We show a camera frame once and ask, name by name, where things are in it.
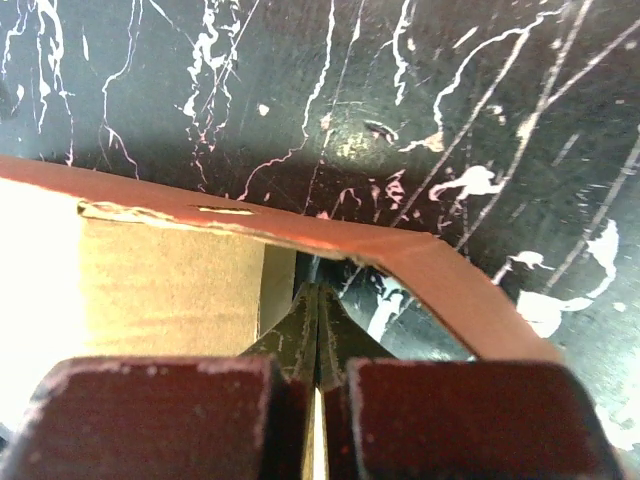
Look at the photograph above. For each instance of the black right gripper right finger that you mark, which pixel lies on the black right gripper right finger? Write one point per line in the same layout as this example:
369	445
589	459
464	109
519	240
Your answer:
387	418

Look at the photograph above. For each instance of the brown cardboard box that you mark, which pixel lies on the brown cardboard box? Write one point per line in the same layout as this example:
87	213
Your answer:
94	264

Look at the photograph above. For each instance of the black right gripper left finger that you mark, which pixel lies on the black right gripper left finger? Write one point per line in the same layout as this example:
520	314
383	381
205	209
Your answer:
178	417

